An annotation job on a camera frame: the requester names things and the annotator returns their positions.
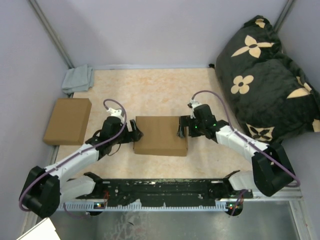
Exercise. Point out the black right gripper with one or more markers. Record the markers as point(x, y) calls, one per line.
point(185, 121)

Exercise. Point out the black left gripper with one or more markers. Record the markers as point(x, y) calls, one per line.
point(131, 136)

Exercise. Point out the brown cardboard box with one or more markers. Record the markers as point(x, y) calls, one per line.
point(160, 137)
point(68, 122)

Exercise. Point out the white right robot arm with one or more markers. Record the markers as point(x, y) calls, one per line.
point(271, 169)

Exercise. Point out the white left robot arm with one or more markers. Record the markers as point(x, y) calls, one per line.
point(47, 188)

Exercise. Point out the folded brown cardboard box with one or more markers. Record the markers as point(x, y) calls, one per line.
point(68, 122)

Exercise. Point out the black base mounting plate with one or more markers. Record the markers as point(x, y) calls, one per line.
point(175, 192)

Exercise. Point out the grey folded cloth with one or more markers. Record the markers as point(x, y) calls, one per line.
point(79, 79)

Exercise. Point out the black floral pillow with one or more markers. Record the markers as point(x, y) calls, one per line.
point(268, 93)

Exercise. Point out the white board corner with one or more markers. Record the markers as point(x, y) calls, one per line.
point(44, 230)

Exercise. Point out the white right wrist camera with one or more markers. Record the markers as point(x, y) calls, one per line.
point(192, 105)

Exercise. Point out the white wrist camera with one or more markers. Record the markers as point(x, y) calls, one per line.
point(192, 105)
point(118, 113)

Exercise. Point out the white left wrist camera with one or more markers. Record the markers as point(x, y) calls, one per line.
point(118, 113)

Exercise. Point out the aluminium rail frame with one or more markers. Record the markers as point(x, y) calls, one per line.
point(54, 185)

